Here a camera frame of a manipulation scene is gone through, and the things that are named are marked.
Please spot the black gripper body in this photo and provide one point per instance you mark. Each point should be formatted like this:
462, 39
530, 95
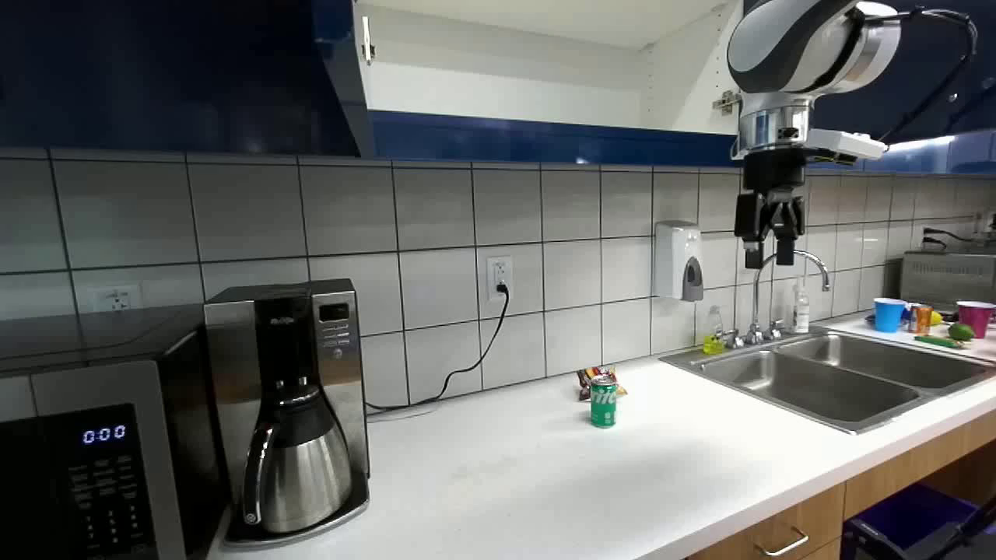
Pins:
774, 180

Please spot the green soda can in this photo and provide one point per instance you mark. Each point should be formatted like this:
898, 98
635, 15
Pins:
605, 404

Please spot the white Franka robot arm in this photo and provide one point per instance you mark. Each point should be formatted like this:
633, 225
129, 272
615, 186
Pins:
789, 41

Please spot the metal cabinet hinge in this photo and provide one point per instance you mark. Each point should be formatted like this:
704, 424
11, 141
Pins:
725, 99

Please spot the blue glossy cabinet door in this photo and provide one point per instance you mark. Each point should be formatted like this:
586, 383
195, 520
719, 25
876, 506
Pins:
935, 72

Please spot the blue open cabinet door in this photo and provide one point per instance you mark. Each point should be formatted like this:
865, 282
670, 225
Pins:
344, 72

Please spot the chrome gooseneck faucet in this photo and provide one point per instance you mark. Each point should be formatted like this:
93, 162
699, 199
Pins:
757, 313

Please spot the clear dish soap bottle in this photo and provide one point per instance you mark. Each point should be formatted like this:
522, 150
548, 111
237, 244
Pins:
800, 313

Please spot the white soap dispenser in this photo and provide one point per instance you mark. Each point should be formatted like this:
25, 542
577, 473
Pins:
674, 266

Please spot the blue cup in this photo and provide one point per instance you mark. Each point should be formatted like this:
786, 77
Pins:
891, 315

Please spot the stainless steel double sink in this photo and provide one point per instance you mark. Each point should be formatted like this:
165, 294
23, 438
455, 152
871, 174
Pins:
829, 383

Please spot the orange small container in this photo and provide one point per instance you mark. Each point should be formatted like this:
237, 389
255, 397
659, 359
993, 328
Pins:
923, 317

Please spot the grey steel appliance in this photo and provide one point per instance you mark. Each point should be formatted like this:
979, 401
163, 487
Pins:
947, 277

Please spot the green lime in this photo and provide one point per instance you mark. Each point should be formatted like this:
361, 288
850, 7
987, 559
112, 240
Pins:
961, 331

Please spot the magenta cup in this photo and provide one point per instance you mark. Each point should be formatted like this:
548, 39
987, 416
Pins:
976, 317

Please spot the orange snack packet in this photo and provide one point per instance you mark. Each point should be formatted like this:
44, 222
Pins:
588, 376

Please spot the dark blue bin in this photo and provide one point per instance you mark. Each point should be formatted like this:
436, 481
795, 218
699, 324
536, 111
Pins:
914, 524

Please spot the steel coffee maker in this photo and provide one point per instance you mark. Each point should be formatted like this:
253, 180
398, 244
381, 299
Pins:
313, 331

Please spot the steel coffee carafe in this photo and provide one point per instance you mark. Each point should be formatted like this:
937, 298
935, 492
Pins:
304, 471

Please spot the steel microwave oven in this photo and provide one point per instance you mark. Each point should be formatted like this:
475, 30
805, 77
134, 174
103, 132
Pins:
93, 445

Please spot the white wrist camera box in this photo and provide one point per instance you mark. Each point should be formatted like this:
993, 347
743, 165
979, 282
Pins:
843, 144

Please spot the white wall outlet with plug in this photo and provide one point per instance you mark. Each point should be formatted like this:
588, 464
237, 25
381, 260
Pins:
498, 277

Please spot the open white-lined wall cabinet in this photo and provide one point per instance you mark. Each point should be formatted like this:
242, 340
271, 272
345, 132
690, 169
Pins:
498, 72

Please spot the dark blue closed wall cabinet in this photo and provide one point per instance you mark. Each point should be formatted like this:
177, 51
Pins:
158, 72

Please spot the white empty wall outlet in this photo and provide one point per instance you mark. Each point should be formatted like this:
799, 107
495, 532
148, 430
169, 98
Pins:
118, 299

